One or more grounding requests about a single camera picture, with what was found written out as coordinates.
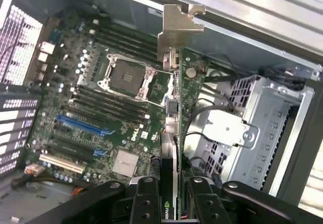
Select dark grey PC case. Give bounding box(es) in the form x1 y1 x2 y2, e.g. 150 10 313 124
0 0 323 224

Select black short expansion slot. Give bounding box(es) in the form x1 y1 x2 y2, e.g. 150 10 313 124
53 124 71 134

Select silver CPU socket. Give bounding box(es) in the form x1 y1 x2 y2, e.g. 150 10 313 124
97 53 156 100

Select white expansion slot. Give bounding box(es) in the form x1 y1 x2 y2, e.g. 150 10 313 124
39 154 86 175

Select black long expansion slot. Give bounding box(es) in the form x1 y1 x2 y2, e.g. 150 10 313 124
61 105 108 127
46 143 93 163
49 132 98 153

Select black braided wire bundle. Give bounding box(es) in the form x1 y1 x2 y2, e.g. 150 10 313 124
10 175 76 191

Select silver locking lever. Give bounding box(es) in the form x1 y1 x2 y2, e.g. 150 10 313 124
147 99 169 108
148 68 176 76

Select silver chipset heat sink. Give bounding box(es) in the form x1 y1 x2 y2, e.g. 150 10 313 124
112 149 140 179

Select perforated silver disk cage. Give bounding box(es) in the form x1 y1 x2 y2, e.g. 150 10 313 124
195 74 316 193

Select blue expansion slot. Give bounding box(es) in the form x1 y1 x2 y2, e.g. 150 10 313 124
57 115 106 136

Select black wire loop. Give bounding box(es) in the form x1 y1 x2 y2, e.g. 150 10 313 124
182 104 229 156

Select red yellow wire bundle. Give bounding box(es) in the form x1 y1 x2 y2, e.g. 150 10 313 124
72 185 88 197

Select white power connector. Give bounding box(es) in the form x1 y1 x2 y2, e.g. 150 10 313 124
24 164 44 177

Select green motherboard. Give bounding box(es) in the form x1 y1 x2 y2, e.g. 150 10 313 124
24 6 211 184

